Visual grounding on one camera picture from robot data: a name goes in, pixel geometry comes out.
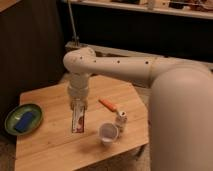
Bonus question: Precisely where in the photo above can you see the orange marker pen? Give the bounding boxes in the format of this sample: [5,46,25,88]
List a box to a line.
[99,99,118,112]

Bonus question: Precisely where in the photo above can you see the green ceramic plate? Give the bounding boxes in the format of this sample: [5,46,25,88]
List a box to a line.
[4,103,43,136]

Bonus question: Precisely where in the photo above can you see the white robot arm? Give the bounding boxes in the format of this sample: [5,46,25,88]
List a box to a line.
[63,47,213,171]

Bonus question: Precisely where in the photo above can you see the wooden shelf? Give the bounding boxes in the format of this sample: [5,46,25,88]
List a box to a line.
[62,0,213,20]

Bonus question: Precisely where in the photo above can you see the metal stand pole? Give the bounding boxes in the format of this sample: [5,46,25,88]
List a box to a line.
[67,0,79,46]

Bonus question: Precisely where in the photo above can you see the blue sponge block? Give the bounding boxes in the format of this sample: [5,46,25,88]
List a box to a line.
[14,112,35,132]

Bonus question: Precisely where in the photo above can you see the small white bottle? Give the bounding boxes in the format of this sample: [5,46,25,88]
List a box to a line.
[115,111,127,132]

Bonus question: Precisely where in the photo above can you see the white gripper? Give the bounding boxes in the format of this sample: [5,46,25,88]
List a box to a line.
[68,73,90,109]

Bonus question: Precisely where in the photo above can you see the wooden side table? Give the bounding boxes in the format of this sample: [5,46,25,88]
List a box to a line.
[15,76,148,171]

